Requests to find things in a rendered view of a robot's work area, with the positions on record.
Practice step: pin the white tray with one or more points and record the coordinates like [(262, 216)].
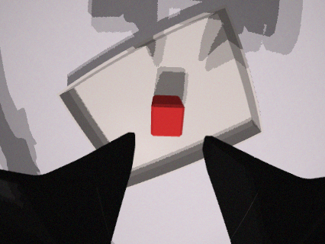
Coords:
[(202, 61)]

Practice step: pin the red block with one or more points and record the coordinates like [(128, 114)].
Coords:
[(167, 115)]

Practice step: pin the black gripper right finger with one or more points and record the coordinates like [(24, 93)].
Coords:
[(260, 203)]

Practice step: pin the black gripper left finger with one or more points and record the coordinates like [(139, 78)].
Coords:
[(78, 203)]

